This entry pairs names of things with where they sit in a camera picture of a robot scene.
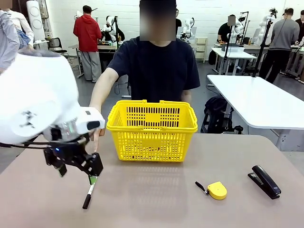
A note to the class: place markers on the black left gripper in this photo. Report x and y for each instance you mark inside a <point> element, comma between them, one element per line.
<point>69,153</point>

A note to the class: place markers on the white marker with black cap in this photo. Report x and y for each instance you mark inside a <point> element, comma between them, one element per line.
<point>88,197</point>

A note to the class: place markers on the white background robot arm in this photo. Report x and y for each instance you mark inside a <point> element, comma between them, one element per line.
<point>188,26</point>

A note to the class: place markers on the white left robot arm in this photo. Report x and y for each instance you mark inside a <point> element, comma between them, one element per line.
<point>35,95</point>

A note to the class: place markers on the person's right forearm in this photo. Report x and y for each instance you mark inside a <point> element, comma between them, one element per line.
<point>104,88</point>

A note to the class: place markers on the person's left forearm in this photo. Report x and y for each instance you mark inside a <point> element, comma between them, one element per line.
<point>186,96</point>

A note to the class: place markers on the yellow plastic shopping basket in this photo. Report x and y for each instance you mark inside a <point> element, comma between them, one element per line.
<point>152,143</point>

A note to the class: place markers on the person in navy t-shirt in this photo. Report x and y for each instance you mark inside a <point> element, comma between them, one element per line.
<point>154,71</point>

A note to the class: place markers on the person in red hoodie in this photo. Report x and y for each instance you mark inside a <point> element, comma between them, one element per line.
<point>86,31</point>

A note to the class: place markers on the person in black shirt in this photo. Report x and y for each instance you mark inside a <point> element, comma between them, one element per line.
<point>224,31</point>

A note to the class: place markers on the person in grey sweater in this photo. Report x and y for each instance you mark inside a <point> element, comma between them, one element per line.
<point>282,35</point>

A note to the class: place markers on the person's right hand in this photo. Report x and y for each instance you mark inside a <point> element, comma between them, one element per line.
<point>96,141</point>

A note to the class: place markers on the black office chair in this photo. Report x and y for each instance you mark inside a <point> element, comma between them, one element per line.
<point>55,44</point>

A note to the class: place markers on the yellow tape measure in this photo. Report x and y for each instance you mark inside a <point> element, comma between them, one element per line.
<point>217,191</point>

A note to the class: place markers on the white and black background robot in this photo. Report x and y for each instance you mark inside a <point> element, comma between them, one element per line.
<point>110,27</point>

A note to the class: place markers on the black backpack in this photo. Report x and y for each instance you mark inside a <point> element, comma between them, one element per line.
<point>217,111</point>

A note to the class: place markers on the white standing air conditioner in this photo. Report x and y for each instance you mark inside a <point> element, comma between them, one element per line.
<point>35,21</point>

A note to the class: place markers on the white drawer cabinet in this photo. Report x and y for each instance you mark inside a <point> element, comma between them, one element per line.
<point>202,47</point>

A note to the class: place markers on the black stapler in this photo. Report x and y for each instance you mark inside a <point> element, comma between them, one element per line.
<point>263,180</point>

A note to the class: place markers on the large white table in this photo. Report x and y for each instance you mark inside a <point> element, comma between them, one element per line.
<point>256,99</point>

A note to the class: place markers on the white background desk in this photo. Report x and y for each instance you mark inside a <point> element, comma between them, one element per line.
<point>232,53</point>

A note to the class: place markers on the black tripod pole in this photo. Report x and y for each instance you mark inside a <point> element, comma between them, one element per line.
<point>263,47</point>

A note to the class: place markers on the thin black camera stand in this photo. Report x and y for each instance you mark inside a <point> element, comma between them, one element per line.
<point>228,47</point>

